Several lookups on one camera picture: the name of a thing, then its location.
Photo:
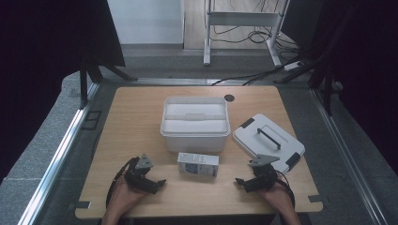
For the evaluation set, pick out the person's left hand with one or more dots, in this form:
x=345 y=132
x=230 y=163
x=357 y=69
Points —
x=122 y=200

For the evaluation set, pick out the dark floor outlet plate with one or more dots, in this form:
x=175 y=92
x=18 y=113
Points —
x=91 y=120

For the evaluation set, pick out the metal floor rail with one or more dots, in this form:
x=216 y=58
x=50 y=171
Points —
x=53 y=168
x=347 y=156

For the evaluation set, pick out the white metal stand frame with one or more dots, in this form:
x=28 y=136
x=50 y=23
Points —
x=242 y=19

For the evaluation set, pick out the dark curtain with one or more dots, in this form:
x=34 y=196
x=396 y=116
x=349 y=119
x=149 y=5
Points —
x=369 y=62
x=40 y=62

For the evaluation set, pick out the round black table grommet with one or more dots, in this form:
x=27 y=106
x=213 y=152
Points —
x=229 y=97

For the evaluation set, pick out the black tripod stand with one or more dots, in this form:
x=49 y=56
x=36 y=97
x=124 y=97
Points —
x=84 y=84
x=327 y=84

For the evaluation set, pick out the grey tape piece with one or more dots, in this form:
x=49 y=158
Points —
x=82 y=205
x=316 y=198

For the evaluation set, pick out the white plastic storage box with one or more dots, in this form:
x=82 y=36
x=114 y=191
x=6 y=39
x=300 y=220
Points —
x=195 y=142

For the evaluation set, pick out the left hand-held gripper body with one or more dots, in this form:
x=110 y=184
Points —
x=137 y=175

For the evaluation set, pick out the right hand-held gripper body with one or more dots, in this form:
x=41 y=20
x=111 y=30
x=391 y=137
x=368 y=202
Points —
x=264 y=176

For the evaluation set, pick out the small white and blue carton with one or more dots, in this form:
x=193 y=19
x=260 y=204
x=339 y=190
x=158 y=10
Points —
x=197 y=165

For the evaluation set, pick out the white power strip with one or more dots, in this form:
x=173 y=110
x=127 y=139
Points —
x=293 y=65

